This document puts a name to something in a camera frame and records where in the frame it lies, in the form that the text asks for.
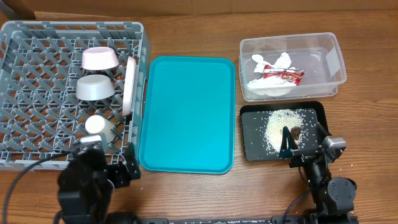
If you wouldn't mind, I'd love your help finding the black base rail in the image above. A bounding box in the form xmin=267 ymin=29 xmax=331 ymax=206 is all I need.
xmin=140 ymin=215 xmax=310 ymax=224

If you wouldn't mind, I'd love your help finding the white tissue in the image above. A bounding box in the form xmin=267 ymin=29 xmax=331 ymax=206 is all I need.
xmin=248 ymin=52 xmax=297 ymax=96

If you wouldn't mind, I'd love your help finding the brown food scrap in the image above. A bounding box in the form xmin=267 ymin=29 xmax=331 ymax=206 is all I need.
xmin=290 ymin=127 xmax=302 ymax=141

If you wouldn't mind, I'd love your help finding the teal serving tray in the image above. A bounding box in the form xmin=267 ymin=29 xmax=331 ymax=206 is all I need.
xmin=139 ymin=56 xmax=236 ymax=174

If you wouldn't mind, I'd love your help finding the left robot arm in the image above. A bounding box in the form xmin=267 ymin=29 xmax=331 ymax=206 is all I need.
xmin=57 ymin=146 xmax=141 ymax=223

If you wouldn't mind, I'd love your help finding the pile of white rice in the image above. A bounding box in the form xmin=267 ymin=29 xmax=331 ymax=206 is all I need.
xmin=245 ymin=108 xmax=324 ymax=155

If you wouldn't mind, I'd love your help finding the red snack wrapper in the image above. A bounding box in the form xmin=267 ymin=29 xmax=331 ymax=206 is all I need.
xmin=262 ymin=65 xmax=305 ymax=85

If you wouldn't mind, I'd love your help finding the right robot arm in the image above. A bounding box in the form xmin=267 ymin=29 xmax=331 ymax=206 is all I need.
xmin=279 ymin=123 xmax=358 ymax=223

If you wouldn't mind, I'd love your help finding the grey bowl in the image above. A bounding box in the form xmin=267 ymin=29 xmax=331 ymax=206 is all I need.
xmin=76 ymin=74 xmax=115 ymax=101

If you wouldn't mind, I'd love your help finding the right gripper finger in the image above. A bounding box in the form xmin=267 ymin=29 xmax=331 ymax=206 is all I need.
xmin=315 ymin=122 xmax=331 ymax=139
xmin=279 ymin=126 xmax=299 ymax=159

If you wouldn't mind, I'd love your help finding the white cup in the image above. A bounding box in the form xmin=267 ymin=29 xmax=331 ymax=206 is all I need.
xmin=85 ymin=115 xmax=116 ymax=142

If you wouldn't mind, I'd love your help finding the black rectangular tray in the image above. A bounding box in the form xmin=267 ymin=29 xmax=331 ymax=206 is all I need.
xmin=240 ymin=101 xmax=328 ymax=161

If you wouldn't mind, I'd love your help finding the clear plastic waste bin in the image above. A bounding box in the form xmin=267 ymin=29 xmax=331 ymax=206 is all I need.
xmin=239 ymin=32 xmax=347 ymax=102

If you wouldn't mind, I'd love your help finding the large white plate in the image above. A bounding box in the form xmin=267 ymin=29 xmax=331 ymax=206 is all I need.
xmin=122 ymin=57 xmax=137 ymax=116

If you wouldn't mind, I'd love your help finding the small pink-white bowl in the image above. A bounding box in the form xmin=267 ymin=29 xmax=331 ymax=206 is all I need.
xmin=81 ymin=47 xmax=119 ymax=70

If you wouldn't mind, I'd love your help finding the grey plastic dish rack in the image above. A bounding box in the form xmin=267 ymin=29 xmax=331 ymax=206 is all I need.
xmin=1 ymin=21 xmax=151 ymax=170

